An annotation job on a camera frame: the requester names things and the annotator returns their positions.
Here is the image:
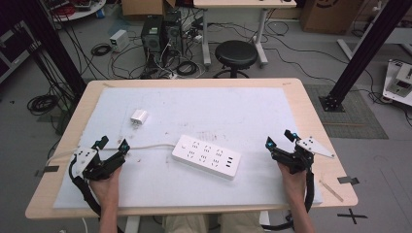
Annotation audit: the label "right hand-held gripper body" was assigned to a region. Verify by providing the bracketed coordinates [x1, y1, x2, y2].
[271, 136, 336, 176]

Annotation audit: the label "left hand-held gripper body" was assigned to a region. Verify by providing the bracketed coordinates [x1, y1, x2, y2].
[71, 147, 127, 182]

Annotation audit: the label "white charger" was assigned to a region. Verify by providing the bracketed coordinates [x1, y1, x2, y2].
[129, 109, 150, 127]

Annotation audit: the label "white power strip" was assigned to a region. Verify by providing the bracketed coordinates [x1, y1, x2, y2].
[171, 134, 243, 182]

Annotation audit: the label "person's right hand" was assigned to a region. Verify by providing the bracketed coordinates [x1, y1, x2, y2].
[278, 163, 307, 204]

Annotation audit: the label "person's left hand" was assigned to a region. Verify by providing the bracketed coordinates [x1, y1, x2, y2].
[88, 166, 122, 208]

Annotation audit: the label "black tape strip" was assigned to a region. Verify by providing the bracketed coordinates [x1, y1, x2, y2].
[336, 176, 361, 185]
[34, 165, 60, 178]

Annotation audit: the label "thin wooden stick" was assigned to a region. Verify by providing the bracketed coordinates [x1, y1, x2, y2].
[318, 179, 345, 203]

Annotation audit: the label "grey floor mat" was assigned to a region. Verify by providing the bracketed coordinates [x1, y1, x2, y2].
[304, 83, 390, 141]

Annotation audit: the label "black tape cross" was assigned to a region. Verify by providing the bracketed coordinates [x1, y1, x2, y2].
[336, 208, 369, 225]

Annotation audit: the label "black round stool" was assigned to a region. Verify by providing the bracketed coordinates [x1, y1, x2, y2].
[213, 40, 259, 80]

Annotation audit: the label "person's legs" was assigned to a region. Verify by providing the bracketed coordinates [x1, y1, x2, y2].
[161, 211, 267, 233]

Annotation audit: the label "white power supply box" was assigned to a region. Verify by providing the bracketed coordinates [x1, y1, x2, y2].
[109, 29, 131, 53]

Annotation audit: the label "black metal stand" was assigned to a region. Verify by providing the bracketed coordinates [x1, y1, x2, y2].
[318, 0, 412, 113]
[0, 0, 87, 98]

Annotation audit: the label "black computer tower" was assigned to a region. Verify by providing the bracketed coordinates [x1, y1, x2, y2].
[140, 15, 165, 63]
[162, 11, 185, 56]

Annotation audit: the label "white device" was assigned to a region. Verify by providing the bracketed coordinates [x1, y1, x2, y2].
[382, 59, 412, 107]

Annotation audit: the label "large cardboard box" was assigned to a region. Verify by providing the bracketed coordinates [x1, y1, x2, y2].
[298, 0, 364, 35]

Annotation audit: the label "round white table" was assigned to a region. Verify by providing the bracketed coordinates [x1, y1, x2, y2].
[44, 0, 108, 22]

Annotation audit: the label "white desk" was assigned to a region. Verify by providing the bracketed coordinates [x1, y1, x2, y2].
[192, 0, 297, 68]

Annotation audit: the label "white power strip cable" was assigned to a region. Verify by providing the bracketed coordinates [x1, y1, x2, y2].
[45, 144, 178, 167]

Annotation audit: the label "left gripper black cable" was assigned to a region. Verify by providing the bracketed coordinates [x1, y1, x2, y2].
[68, 154, 102, 217]

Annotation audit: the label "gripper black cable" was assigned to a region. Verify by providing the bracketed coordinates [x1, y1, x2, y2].
[261, 169, 316, 232]
[68, 154, 102, 217]

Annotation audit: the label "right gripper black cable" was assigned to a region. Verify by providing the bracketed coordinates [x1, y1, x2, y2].
[261, 169, 316, 232]

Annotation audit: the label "coiled black cable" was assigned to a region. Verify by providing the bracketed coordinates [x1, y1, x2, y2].
[26, 94, 60, 117]
[176, 60, 199, 78]
[90, 43, 113, 57]

